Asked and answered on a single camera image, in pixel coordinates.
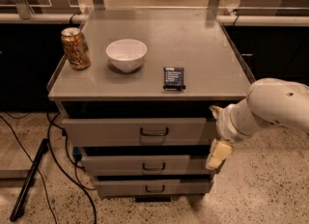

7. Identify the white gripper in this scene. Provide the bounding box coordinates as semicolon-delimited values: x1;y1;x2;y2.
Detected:
206;104;251;170

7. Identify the orange soda can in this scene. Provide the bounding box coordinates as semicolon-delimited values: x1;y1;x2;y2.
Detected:
61;27;91;70

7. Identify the thin black floor cable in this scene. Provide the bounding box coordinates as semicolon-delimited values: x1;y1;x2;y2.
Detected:
0;111;59;224

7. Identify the white ceramic bowl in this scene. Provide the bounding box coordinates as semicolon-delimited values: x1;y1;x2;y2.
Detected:
105;39;148;73

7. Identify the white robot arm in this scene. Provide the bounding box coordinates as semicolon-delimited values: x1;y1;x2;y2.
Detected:
206;78;309;170

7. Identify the grey top drawer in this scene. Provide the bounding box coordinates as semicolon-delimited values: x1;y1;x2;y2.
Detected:
63;118;216;147

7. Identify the grey drawer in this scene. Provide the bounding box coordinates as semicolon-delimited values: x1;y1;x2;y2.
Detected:
96;179;213;198
63;118;216;147
82;154;215;176

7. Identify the white horizontal rail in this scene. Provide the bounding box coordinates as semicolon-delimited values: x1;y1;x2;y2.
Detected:
0;13;309;27

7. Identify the grey bottom drawer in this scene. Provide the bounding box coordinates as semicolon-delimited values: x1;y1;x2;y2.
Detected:
96;179;213;198

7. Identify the grey drawer cabinet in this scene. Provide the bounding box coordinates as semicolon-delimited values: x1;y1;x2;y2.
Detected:
49;9;254;187

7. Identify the black bar on floor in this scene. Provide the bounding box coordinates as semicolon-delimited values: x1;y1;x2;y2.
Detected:
10;139;47;222

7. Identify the grey middle drawer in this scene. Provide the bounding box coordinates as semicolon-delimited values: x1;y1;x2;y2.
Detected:
82;154;215;176

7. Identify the dark blue snack box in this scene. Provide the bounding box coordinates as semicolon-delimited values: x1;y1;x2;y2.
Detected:
163;67;185;91

